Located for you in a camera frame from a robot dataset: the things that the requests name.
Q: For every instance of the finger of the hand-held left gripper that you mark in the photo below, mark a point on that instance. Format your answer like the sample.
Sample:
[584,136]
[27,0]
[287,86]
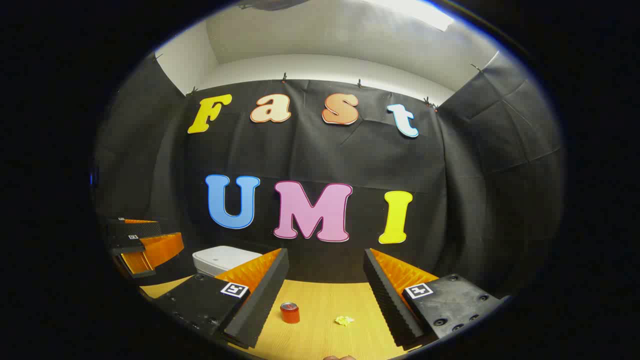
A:
[135,229]
[160,250]

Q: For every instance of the black backdrop cloth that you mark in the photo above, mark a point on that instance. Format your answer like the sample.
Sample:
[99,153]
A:
[350,160]

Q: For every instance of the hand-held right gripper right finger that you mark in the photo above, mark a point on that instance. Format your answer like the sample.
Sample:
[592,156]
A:
[387,300]

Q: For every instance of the white desktop garbage bin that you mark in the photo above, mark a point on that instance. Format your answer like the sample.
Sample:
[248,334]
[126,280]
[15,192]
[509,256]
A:
[220,259]

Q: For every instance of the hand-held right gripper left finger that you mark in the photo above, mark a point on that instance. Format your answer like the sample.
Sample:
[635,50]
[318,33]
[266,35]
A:
[260,300]

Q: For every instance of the red pop can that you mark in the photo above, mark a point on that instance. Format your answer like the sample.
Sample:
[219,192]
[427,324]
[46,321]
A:
[290,314]

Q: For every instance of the yellow paper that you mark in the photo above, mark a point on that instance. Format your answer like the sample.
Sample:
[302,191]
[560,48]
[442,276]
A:
[344,320]

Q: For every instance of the wooden desktop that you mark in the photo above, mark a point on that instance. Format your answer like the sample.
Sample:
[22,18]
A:
[320,340]

